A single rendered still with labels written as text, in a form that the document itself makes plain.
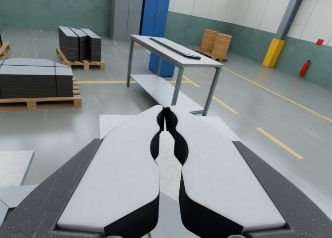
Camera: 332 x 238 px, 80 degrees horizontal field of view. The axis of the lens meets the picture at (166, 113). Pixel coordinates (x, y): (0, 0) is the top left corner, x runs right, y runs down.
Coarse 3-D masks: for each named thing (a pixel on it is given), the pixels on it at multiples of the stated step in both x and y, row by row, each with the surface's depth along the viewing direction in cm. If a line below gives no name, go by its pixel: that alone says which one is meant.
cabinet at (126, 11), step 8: (112, 0) 712; (120, 0) 691; (128, 0) 703; (136, 0) 715; (112, 8) 720; (120, 8) 704; (128, 8) 717; (136, 8) 728; (112, 16) 728; (120, 16) 716; (128, 16) 729; (136, 16) 742; (112, 24) 736; (120, 24) 730; (128, 24) 743; (136, 24) 756; (112, 32) 744; (120, 32) 744; (128, 32) 757; (136, 32) 771; (120, 40) 760; (128, 40) 774
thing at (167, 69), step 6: (150, 54) 500; (150, 60) 503; (156, 60) 474; (162, 60) 455; (150, 66) 505; (156, 66) 476; (162, 66) 463; (168, 66) 471; (174, 66) 478; (156, 72) 478; (162, 72) 471; (168, 72) 479
